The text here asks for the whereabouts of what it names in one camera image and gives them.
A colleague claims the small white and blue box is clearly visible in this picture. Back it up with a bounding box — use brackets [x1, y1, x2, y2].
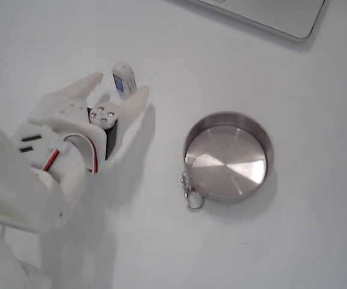
[112, 60, 139, 98]

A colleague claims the round metal bowl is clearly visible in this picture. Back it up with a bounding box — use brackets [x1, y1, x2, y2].
[183, 111, 275, 204]

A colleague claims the metal keyring clasp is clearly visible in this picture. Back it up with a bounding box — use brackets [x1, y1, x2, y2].
[179, 170, 206, 213]

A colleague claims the silver laptop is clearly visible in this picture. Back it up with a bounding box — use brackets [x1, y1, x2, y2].
[173, 0, 332, 42]

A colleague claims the red servo cable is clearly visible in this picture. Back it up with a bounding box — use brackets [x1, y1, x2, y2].
[42, 137, 99, 175]

